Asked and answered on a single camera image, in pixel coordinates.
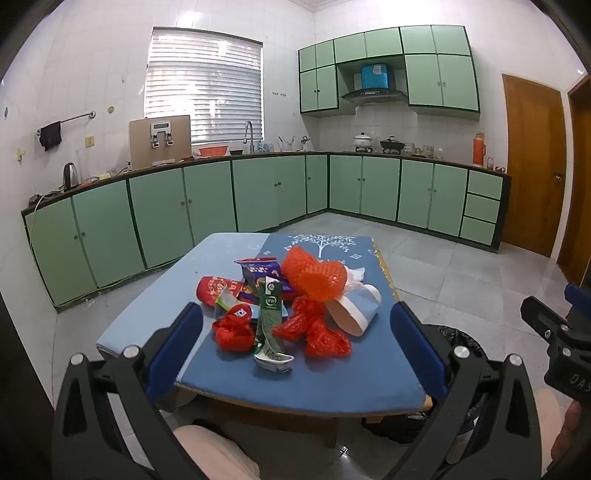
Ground person's left leg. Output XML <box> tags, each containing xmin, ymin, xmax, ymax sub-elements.
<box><xmin>173</xmin><ymin>425</ymin><xmax>262</xmax><ymax>480</ymax></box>

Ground person's right leg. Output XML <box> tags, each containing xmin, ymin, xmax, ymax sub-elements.
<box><xmin>536</xmin><ymin>390</ymin><xmax>568</xmax><ymax>468</ymax></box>

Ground blue white paper cup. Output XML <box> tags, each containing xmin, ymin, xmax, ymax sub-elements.
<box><xmin>325</xmin><ymin>283</ymin><xmax>383</xmax><ymax>337</ymax></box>

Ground white window blind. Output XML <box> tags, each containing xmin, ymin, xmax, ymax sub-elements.
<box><xmin>144</xmin><ymin>27</ymin><xmax>264</xmax><ymax>147</ymax></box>

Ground wooden door with handle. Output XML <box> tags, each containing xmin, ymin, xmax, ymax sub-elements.
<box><xmin>501</xmin><ymin>72</ymin><xmax>568</xmax><ymax>258</ymax></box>

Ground green base cabinets with drawers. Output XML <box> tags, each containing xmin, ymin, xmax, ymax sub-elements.
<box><xmin>327</xmin><ymin>154</ymin><xmax>513</xmax><ymax>254</ymax></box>

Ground blue snack packet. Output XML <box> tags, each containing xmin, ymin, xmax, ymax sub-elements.
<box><xmin>236</xmin><ymin>257</ymin><xmax>297</xmax><ymax>305</ymax></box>

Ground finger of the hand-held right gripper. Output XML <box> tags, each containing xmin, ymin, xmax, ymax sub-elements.
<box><xmin>521</xmin><ymin>295</ymin><xmax>573</xmax><ymax>341</ymax></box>
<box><xmin>564</xmin><ymin>282</ymin><xmax>591</xmax><ymax>320</ymax></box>

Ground cardboard box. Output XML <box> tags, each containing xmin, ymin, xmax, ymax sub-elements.
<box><xmin>128</xmin><ymin>115</ymin><xmax>192</xmax><ymax>171</ymax></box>

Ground wooden table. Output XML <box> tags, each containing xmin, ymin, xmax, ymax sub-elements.
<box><xmin>175</xmin><ymin>385</ymin><xmax>437</xmax><ymax>449</ymax></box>

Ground range hood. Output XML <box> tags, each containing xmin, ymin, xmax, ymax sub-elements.
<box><xmin>341</xmin><ymin>87</ymin><xmax>410</xmax><ymax>106</ymax></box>

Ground red snack packet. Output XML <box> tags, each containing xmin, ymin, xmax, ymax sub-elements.
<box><xmin>196</xmin><ymin>275</ymin><xmax>244</xmax><ymax>308</ymax></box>

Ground person's right hand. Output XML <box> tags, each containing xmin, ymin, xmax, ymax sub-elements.
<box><xmin>551</xmin><ymin>401</ymin><xmax>584</xmax><ymax>468</ymax></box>

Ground row of glass jars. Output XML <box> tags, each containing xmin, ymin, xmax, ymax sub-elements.
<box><xmin>403</xmin><ymin>143</ymin><xmax>445</xmax><ymax>160</ymax></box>

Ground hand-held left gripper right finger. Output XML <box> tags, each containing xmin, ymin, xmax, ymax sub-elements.
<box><xmin>383</xmin><ymin>302</ymin><xmax>554</xmax><ymax>480</ymax></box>

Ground red foam fruit net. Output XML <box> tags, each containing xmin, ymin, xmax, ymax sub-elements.
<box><xmin>272</xmin><ymin>295</ymin><xmax>325</xmax><ymax>345</ymax></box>
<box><xmin>304</xmin><ymin>318</ymin><xmax>353</xmax><ymax>360</ymax></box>
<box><xmin>212</xmin><ymin>305</ymin><xmax>256</xmax><ymax>354</ymax></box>

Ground person's leg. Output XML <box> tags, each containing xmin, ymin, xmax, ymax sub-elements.
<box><xmin>536</xmin><ymin>390</ymin><xmax>568</xmax><ymax>468</ymax></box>
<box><xmin>173</xmin><ymin>425</ymin><xmax>262</xmax><ymax>480</ymax></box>

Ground white power cable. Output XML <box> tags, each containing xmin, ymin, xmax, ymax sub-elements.
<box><xmin>28</xmin><ymin>184</ymin><xmax>63</xmax><ymax>209</ymax></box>

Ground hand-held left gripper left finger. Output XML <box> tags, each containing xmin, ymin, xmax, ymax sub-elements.
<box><xmin>51</xmin><ymin>302</ymin><xmax>204</xmax><ymax>480</ymax></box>

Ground long green base cabinets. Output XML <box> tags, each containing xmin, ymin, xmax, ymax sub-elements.
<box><xmin>21</xmin><ymin>152</ymin><xmax>330</xmax><ymax>309</ymax></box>

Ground orange foam fruit net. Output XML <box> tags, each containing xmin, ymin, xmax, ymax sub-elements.
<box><xmin>280</xmin><ymin>246</ymin><xmax>348</xmax><ymax>302</ymax></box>

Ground white tissue paper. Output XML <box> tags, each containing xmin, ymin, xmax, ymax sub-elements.
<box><xmin>344</xmin><ymin>265</ymin><xmax>369</xmax><ymax>296</ymax></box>

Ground black trash bag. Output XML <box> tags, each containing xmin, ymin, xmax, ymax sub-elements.
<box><xmin>361</xmin><ymin>323</ymin><xmax>491</xmax><ymax>446</ymax></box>

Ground small green white wrapper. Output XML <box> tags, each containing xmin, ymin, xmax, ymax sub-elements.
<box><xmin>215</xmin><ymin>288</ymin><xmax>239</xmax><ymax>313</ymax></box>

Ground dark blue tree-print mat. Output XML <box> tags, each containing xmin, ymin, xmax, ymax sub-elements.
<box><xmin>174</xmin><ymin>233</ymin><xmax>429</xmax><ymax>418</ymax></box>

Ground blue box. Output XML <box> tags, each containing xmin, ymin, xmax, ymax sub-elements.
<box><xmin>360</xmin><ymin>64</ymin><xmax>390</xmax><ymax>89</ymax></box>

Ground crushed green white carton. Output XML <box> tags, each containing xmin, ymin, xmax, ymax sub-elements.
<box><xmin>252</xmin><ymin>278</ymin><xmax>296</xmax><ymax>376</ymax></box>

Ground metal towel rail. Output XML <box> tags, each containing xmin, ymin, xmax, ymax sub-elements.
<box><xmin>37</xmin><ymin>111</ymin><xmax>97</xmax><ymax>136</ymax></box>

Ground dark towel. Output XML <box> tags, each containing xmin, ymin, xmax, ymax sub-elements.
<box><xmin>39</xmin><ymin>121</ymin><xmax>63</xmax><ymax>152</ymax></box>

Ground green wall cabinets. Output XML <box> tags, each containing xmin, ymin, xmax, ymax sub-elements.
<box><xmin>298</xmin><ymin>25</ymin><xmax>481</xmax><ymax>122</ymax></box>

